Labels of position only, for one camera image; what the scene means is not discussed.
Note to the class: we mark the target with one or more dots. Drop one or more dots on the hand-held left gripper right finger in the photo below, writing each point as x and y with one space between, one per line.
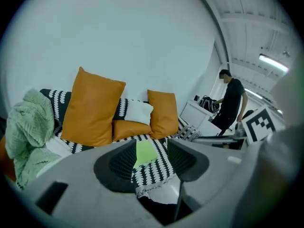
213 158

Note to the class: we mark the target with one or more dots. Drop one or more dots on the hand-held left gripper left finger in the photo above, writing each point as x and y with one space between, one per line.
78 174

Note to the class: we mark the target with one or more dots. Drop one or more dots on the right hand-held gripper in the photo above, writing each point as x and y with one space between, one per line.
260 125

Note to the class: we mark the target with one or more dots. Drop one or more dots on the black white patterned sofa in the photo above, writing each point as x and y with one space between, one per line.
154 174

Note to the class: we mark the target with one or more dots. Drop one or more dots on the white cabinet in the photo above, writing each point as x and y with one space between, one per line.
197 115

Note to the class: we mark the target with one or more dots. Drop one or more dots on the white cloth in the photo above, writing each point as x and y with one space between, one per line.
58 146

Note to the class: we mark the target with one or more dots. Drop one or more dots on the black bag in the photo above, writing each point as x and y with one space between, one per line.
209 104

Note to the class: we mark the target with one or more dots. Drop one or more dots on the small orange cushion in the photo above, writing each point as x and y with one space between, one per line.
164 114

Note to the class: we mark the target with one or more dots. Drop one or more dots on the long ceiling light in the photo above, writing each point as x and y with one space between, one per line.
273 62
253 92

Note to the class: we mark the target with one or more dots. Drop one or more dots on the large orange cushion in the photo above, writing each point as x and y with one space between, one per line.
91 108

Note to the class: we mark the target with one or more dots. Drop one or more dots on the flat orange cushion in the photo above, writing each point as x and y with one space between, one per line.
129 129

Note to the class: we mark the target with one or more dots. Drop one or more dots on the light green knitted blanket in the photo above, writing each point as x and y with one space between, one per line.
28 125

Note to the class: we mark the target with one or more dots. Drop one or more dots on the white cushion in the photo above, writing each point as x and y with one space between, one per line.
139 113

